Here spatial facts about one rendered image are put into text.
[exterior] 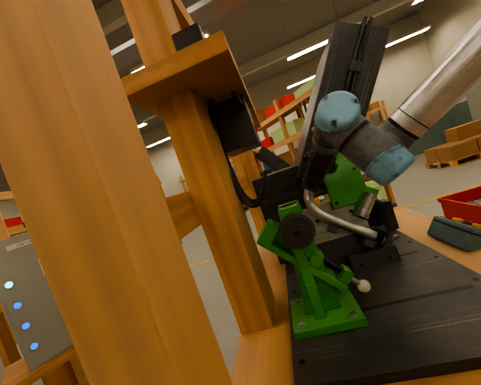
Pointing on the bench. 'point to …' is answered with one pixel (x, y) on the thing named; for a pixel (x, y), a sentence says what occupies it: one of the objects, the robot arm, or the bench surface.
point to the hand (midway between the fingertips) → (317, 170)
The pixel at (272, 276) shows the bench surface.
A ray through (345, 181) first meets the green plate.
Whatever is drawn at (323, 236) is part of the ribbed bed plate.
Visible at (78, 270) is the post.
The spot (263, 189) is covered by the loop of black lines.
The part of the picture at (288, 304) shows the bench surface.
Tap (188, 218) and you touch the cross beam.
